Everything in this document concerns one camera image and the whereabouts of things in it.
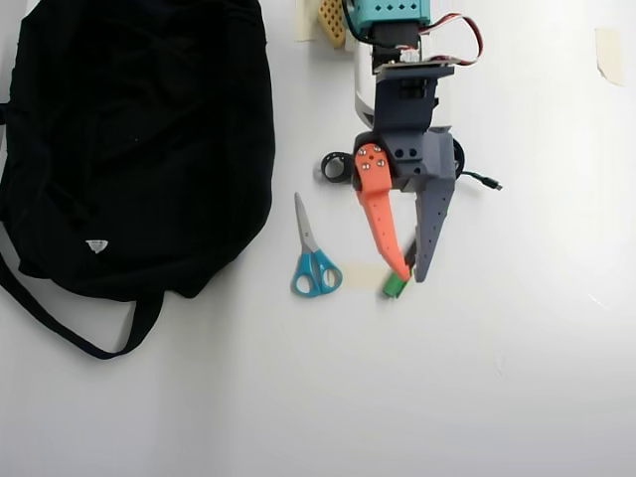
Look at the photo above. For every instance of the white and teal robot arm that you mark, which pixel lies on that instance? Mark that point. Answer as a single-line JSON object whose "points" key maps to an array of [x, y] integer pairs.
{"points": [[392, 12]]}

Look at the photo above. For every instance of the bare camera circuit board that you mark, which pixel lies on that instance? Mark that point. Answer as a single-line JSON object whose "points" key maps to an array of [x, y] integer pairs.
{"points": [[417, 62]]}

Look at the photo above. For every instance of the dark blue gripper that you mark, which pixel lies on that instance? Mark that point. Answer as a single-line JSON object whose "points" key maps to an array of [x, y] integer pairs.
{"points": [[413, 164]]}

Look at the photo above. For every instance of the black fabric bag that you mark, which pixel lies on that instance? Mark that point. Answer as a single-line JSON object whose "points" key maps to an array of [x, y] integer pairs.
{"points": [[139, 149]]}

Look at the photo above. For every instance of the narrow beige tape piece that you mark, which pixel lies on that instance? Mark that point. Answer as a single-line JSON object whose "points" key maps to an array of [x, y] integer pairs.
{"points": [[304, 25]]}

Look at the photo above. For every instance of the wide beige tape strip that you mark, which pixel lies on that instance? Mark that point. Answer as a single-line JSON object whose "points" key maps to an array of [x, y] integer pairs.
{"points": [[365, 275]]}

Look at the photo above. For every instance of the green capped black marker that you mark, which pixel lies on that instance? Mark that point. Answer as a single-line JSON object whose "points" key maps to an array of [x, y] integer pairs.
{"points": [[395, 287]]}

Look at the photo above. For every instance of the torn beige tape piece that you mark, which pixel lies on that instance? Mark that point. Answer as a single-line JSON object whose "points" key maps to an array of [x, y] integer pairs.
{"points": [[610, 54]]}

